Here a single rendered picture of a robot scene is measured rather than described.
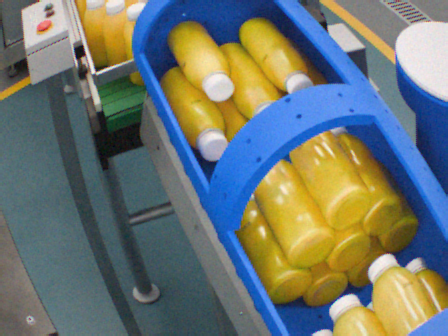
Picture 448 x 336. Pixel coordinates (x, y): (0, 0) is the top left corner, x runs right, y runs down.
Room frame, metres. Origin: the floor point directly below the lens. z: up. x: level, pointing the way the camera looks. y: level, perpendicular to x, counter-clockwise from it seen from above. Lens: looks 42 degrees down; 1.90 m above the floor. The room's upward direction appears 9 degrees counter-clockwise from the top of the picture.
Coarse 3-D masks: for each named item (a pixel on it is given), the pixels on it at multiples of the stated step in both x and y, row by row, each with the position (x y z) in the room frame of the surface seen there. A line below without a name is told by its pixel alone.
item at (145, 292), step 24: (72, 24) 1.69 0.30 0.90; (72, 48) 1.57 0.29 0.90; (72, 72) 2.64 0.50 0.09; (96, 96) 1.35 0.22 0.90; (96, 120) 1.29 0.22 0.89; (96, 144) 1.28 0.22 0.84; (120, 144) 1.43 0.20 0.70; (120, 192) 1.60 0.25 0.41; (120, 216) 1.59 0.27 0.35; (144, 216) 1.62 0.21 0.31; (120, 240) 1.60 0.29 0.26; (144, 264) 1.61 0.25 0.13; (144, 288) 1.59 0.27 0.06
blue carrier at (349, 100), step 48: (192, 0) 1.22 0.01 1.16; (240, 0) 1.24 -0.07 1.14; (288, 0) 1.11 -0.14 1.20; (144, 48) 1.14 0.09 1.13; (336, 48) 0.97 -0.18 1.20; (288, 96) 0.83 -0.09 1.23; (336, 96) 0.82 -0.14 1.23; (240, 144) 0.80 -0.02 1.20; (288, 144) 0.77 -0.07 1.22; (384, 144) 0.91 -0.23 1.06; (240, 192) 0.75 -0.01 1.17; (432, 192) 0.65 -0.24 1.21; (432, 240) 0.71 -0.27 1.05
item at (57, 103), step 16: (48, 80) 1.40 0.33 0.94; (48, 96) 1.40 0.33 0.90; (64, 96) 1.41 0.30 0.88; (64, 112) 1.40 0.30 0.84; (64, 128) 1.40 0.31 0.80; (64, 144) 1.40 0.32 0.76; (64, 160) 1.40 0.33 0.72; (80, 176) 1.40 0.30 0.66; (80, 192) 1.40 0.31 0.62; (80, 208) 1.40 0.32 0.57; (96, 224) 1.40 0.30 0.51; (96, 240) 1.40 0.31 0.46; (96, 256) 1.40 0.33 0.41; (112, 272) 1.40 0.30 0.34; (112, 288) 1.40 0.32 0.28; (128, 304) 1.41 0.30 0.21; (128, 320) 1.40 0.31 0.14
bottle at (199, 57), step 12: (180, 24) 1.20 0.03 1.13; (192, 24) 1.19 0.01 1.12; (168, 36) 1.19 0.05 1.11; (180, 36) 1.17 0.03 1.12; (192, 36) 1.15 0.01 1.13; (204, 36) 1.15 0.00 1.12; (180, 48) 1.14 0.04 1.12; (192, 48) 1.12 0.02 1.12; (204, 48) 1.11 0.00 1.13; (216, 48) 1.11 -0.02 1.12; (180, 60) 1.12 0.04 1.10; (192, 60) 1.09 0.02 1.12; (204, 60) 1.08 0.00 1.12; (216, 60) 1.08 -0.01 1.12; (192, 72) 1.07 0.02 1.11; (204, 72) 1.06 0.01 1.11; (216, 72) 1.06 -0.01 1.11; (228, 72) 1.07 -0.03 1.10; (192, 84) 1.07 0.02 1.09; (204, 84) 1.05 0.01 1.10
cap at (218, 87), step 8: (208, 80) 1.05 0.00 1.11; (216, 80) 1.04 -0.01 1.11; (224, 80) 1.04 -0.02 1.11; (208, 88) 1.03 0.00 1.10; (216, 88) 1.03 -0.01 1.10; (224, 88) 1.04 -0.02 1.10; (232, 88) 1.04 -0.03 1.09; (208, 96) 1.03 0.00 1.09; (216, 96) 1.03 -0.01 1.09; (224, 96) 1.04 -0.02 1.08
